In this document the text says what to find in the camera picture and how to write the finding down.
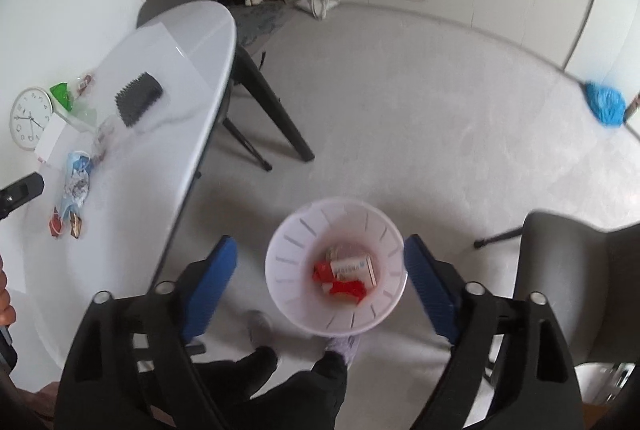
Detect person's leg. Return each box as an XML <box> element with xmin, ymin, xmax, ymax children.
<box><xmin>250</xmin><ymin>352</ymin><xmax>348</xmax><ymax>430</ymax></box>
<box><xmin>197</xmin><ymin>345</ymin><xmax>278</xmax><ymax>430</ymax></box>

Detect blue plastic bag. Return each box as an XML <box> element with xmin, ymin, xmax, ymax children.
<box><xmin>584</xmin><ymin>82</ymin><xmax>627</xmax><ymax>127</ymax></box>

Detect white card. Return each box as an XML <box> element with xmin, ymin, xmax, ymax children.
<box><xmin>34</xmin><ymin>113</ymin><xmax>68</xmax><ymax>163</ymax></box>

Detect red sachet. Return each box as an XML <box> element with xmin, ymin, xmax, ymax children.
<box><xmin>48</xmin><ymin>206</ymin><xmax>68</xmax><ymax>238</ymax></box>

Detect person's left hand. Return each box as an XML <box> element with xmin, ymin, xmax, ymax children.
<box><xmin>0</xmin><ymin>255</ymin><xmax>17</xmax><ymax>327</ymax></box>

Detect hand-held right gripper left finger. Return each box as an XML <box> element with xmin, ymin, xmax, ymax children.
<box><xmin>54</xmin><ymin>235</ymin><xmax>238</xmax><ymax>430</ymax></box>

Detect green plastic bag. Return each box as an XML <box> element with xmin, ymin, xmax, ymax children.
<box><xmin>49</xmin><ymin>82</ymin><xmax>76</xmax><ymax>111</ymax></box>

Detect person's right shoe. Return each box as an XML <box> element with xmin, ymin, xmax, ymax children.
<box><xmin>325</xmin><ymin>334</ymin><xmax>361</xmax><ymax>368</ymax></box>

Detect grey chair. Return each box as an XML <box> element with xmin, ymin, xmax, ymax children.
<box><xmin>136</xmin><ymin>0</ymin><xmax>296</xmax><ymax>171</ymax></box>
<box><xmin>474</xmin><ymin>210</ymin><xmax>640</xmax><ymax>366</ymax></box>

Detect person's shoe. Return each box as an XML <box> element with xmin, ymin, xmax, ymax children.
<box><xmin>247</xmin><ymin>310</ymin><xmax>275</xmax><ymax>351</ymax></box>
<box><xmin>325</xmin><ymin>334</ymin><xmax>361</xmax><ymax>368</ymax></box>

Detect person's left leg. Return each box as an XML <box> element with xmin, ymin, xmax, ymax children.
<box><xmin>197</xmin><ymin>345</ymin><xmax>278</xmax><ymax>430</ymax></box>

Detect red and white medicine box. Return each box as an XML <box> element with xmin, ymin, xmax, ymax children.
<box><xmin>329</xmin><ymin>254</ymin><xmax>378</xmax><ymax>286</ymax></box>

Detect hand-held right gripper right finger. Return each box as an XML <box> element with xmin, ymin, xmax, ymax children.
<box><xmin>403</xmin><ymin>235</ymin><xmax>586</xmax><ymax>430</ymax></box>

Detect black table leg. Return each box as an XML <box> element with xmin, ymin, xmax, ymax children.
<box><xmin>232</xmin><ymin>45</ymin><xmax>316</xmax><ymax>162</ymax></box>

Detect white plastic trash bin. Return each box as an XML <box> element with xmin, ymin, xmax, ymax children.
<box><xmin>265</xmin><ymin>197</ymin><xmax>408</xmax><ymax>338</ymax></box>

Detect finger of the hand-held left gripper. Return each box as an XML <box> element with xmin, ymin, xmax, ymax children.
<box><xmin>0</xmin><ymin>173</ymin><xmax>45</xmax><ymax>220</ymax></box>

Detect white tote bag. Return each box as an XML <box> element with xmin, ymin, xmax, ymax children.
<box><xmin>294</xmin><ymin>0</ymin><xmax>341</xmax><ymax>20</ymax></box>

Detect person's right leg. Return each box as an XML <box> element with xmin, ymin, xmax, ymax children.
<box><xmin>250</xmin><ymin>352</ymin><xmax>348</xmax><ymax>430</ymax></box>

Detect blue penguin print packet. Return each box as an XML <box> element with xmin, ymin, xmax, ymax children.
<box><xmin>66</xmin><ymin>150</ymin><xmax>93</xmax><ymax>178</ymax></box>

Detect round white wall clock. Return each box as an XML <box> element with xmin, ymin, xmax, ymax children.
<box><xmin>10</xmin><ymin>88</ymin><xmax>53</xmax><ymax>152</ymax></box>

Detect red paper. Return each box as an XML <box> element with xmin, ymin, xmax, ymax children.
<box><xmin>313</xmin><ymin>260</ymin><xmax>368</xmax><ymax>306</ymax></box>

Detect black foam net sleeve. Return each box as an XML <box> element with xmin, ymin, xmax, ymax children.
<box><xmin>115</xmin><ymin>71</ymin><xmax>163</xmax><ymax>127</ymax></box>

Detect person's left shoe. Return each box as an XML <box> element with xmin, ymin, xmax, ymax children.
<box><xmin>247</xmin><ymin>310</ymin><xmax>275</xmax><ymax>351</ymax></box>

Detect clear plastic wrapper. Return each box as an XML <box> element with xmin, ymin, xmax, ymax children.
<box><xmin>92</xmin><ymin>117</ymin><xmax>121</xmax><ymax>158</ymax></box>

